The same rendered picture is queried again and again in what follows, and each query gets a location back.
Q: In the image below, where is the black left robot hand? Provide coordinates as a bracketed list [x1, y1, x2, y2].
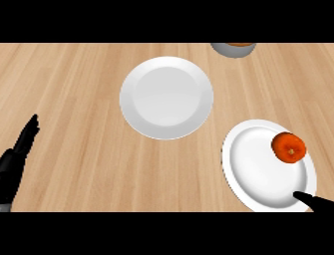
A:
[0, 114, 41, 208]

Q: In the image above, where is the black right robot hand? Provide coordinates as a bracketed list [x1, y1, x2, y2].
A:
[291, 190, 334, 213]

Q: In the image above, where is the white round plate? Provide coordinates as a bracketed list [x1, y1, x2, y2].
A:
[118, 56, 214, 140]
[220, 119, 318, 213]

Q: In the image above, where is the orange squash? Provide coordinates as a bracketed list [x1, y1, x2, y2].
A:
[270, 131, 307, 164]

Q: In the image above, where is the grey bowl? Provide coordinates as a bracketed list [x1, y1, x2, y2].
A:
[208, 43, 257, 60]

